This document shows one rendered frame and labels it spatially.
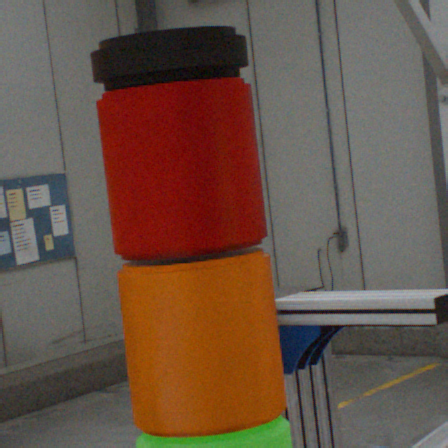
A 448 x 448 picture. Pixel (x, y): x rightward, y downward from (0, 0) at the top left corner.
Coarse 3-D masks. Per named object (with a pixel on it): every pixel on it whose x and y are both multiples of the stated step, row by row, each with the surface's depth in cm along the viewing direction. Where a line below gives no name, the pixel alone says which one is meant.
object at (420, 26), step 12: (396, 0) 478; (408, 0) 476; (408, 12) 481; (420, 12) 483; (408, 24) 486; (420, 24) 484; (420, 36) 489; (432, 36) 490; (432, 48) 492; (444, 48) 500; (432, 60) 497; (444, 60) 497; (444, 72) 500; (444, 84) 506; (444, 96) 506
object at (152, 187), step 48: (144, 96) 38; (192, 96) 37; (240, 96) 38; (144, 144) 38; (192, 144) 37; (240, 144) 38; (144, 192) 38; (192, 192) 38; (240, 192) 38; (144, 240) 38; (192, 240) 38; (240, 240) 38
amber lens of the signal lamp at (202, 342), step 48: (144, 288) 38; (192, 288) 38; (240, 288) 38; (144, 336) 38; (192, 336) 38; (240, 336) 38; (144, 384) 39; (192, 384) 38; (240, 384) 38; (144, 432) 39; (192, 432) 38
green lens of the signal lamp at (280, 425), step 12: (276, 420) 40; (240, 432) 39; (252, 432) 39; (264, 432) 39; (276, 432) 39; (288, 432) 40; (144, 444) 40; (156, 444) 39; (168, 444) 39; (180, 444) 38; (192, 444) 38; (204, 444) 38; (216, 444) 38; (228, 444) 38; (240, 444) 38; (252, 444) 38; (264, 444) 39; (276, 444) 39; (288, 444) 40
